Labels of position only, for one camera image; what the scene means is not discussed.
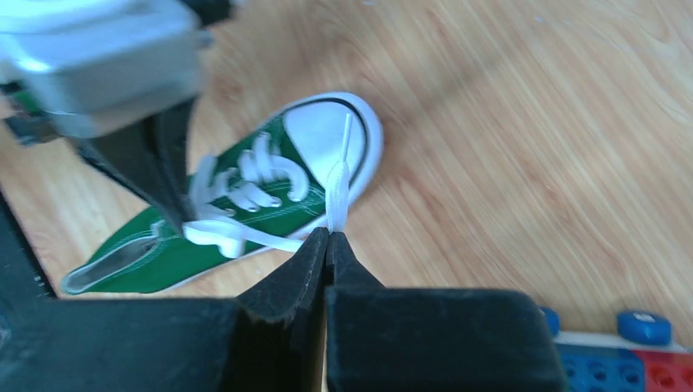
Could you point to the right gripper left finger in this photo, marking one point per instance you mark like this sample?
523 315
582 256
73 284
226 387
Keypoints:
266 339

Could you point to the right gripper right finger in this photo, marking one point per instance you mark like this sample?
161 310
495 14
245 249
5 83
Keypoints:
432 339

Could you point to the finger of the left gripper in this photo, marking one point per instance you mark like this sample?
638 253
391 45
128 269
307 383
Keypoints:
149 158

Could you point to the white shoelace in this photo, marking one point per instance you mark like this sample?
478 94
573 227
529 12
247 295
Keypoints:
261 178

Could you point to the green canvas sneaker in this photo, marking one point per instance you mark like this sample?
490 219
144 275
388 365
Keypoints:
335 136

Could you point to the blue red toy car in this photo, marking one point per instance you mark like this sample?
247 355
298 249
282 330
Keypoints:
641 356

